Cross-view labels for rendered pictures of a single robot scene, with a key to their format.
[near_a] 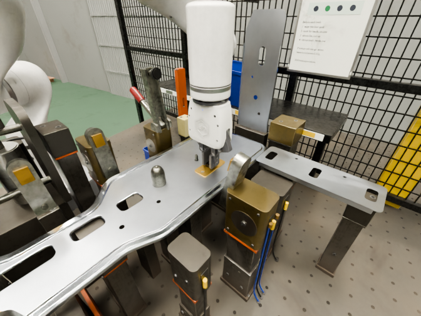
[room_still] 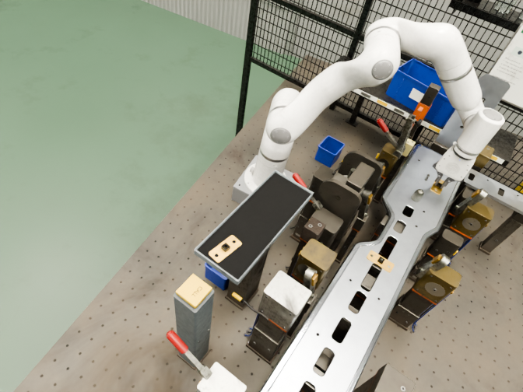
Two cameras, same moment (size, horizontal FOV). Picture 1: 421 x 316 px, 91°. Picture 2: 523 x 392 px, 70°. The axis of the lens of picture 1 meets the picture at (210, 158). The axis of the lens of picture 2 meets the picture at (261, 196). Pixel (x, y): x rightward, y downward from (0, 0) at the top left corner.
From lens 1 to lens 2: 1.20 m
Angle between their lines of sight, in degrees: 19
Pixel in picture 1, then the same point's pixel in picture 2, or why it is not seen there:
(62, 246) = (397, 236)
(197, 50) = (479, 138)
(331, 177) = (510, 195)
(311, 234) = not seen: hidden behind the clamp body
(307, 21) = (509, 58)
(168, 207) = (431, 215)
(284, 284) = (461, 259)
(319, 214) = not seen: hidden behind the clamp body
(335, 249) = (498, 238)
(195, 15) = (487, 126)
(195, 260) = (458, 242)
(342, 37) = not seen: outside the picture
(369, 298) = (509, 265)
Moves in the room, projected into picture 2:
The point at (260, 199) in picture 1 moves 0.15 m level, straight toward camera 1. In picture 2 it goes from (486, 212) to (493, 247)
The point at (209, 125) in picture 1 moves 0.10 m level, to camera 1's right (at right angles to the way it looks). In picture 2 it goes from (460, 169) to (486, 169)
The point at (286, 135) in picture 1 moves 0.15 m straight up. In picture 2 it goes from (481, 161) to (504, 133)
